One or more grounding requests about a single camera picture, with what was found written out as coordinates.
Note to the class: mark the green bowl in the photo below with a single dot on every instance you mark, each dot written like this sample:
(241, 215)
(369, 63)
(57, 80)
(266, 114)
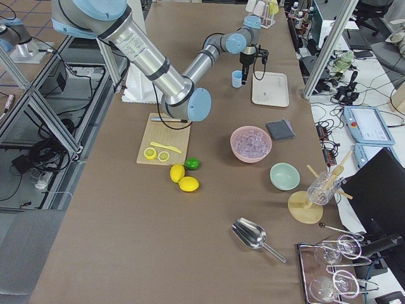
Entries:
(284, 176)

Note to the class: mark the yellow plastic knife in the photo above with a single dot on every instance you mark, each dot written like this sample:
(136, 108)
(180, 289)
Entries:
(171, 148)

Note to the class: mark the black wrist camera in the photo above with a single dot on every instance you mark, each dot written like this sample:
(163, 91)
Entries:
(262, 54)

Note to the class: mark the lemon slice upper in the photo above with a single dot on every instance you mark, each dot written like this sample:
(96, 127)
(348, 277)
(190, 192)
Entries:
(150, 153)

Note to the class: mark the wooden cutting board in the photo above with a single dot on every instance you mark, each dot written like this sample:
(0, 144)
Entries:
(156, 131)

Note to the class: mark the wine glass lower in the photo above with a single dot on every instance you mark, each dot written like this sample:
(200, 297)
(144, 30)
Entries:
(337, 288)

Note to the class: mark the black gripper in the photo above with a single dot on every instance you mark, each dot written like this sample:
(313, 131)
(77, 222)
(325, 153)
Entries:
(245, 60)

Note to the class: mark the wooden cup stand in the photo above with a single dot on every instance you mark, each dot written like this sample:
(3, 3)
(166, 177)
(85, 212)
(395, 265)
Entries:
(304, 211)

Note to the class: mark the aluminium frame post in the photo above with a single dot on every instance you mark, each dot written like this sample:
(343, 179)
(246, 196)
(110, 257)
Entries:
(338, 27)

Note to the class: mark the steel muddler black tip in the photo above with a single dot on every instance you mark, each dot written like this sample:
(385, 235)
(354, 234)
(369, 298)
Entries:
(164, 119)

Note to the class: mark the blue teach pendant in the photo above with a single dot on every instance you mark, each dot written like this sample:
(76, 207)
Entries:
(366, 125)

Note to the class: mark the pile of clear ice cubes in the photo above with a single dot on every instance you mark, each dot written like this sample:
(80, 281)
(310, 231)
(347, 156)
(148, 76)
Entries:
(251, 144)

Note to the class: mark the white cup rack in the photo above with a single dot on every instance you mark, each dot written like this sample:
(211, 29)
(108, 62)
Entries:
(264, 10)

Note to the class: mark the light blue cup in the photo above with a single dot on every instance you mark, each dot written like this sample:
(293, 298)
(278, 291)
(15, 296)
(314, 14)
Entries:
(237, 79)

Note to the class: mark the black monitor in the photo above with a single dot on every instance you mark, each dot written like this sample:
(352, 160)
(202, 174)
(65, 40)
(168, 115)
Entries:
(377, 191)

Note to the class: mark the green lime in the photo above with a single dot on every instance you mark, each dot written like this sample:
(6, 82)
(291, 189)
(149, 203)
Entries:
(192, 163)

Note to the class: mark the wine glass upper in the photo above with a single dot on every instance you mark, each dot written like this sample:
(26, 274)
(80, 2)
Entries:
(332, 252)

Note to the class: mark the lemon slice lower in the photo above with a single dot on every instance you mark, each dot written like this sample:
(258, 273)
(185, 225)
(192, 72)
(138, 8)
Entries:
(163, 156)

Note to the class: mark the cream rabbit tray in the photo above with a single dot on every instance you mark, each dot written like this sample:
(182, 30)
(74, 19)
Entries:
(271, 90)

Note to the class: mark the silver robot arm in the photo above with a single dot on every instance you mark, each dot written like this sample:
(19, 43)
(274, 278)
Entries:
(111, 21)

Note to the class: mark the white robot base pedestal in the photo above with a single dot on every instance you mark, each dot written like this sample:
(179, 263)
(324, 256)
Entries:
(138, 89)

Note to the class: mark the yellow lemon near board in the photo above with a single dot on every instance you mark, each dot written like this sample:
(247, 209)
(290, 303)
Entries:
(177, 172)

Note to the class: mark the pink bowl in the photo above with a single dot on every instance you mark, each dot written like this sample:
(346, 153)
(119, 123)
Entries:
(239, 131)

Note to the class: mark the wine glass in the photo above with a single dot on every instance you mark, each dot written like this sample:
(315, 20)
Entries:
(332, 252)
(337, 288)

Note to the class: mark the steel ice scoop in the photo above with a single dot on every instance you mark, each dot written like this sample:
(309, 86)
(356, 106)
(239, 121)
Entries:
(254, 236)

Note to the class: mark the clear textured glass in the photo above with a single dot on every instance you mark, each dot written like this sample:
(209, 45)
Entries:
(323, 188)

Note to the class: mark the lemon slice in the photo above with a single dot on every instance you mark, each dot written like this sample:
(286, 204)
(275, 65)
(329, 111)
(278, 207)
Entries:
(150, 153)
(163, 156)

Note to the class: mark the grey folded cloth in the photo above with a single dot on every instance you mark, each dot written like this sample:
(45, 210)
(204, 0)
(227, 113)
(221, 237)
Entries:
(280, 130)

